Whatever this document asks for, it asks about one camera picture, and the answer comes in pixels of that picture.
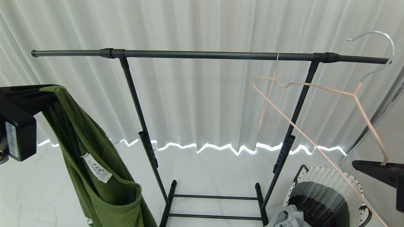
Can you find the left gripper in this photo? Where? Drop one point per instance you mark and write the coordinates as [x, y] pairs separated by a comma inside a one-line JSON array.
[[26, 132]]

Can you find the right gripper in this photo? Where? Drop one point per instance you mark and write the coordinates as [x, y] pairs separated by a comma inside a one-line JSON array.
[[401, 195]]

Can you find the pink clothes hanger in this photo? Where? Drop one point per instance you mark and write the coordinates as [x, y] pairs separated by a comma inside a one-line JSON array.
[[369, 121], [266, 99]]

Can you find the green long-sleeved shirt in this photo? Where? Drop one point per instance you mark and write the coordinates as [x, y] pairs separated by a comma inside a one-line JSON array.
[[94, 138]]

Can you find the pale grey shorts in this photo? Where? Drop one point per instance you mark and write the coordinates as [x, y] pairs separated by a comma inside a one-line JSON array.
[[287, 217]]

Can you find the white laundry basket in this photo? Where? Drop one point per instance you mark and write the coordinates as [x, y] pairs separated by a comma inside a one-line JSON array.
[[331, 179]]

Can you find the black clothes rack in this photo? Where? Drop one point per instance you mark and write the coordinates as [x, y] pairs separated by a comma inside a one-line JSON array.
[[205, 55]]

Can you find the white curtain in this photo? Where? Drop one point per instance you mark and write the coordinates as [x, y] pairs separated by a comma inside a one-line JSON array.
[[202, 25]]

